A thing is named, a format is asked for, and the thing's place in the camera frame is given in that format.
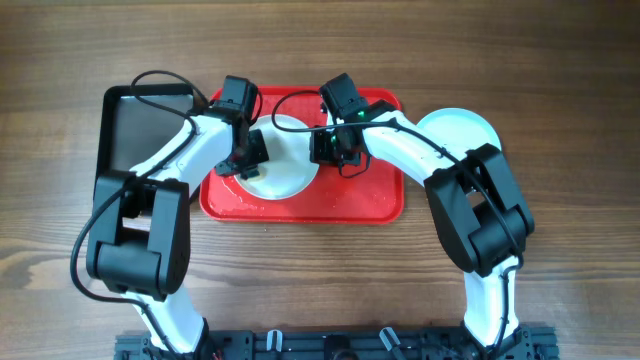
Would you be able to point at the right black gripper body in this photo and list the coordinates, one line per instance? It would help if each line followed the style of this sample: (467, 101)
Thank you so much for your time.
(329, 148)

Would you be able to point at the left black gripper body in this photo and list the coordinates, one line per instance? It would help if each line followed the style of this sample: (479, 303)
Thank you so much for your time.
(245, 159)

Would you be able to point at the white plate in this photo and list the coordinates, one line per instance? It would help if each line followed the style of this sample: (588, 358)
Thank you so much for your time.
(289, 169)

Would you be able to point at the light blue plate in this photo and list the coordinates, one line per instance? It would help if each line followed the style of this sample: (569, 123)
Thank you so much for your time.
(460, 127)

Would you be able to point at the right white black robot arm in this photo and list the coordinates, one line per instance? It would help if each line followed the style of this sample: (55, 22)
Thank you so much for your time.
(480, 215)

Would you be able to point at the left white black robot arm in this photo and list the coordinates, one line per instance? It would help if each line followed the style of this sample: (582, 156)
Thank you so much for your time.
(138, 237)

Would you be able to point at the black water tray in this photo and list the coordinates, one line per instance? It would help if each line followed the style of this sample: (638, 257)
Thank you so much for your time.
(132, 131)

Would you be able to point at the black mounting rail base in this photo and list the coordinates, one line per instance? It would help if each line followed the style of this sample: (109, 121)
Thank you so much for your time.
(428, 343)

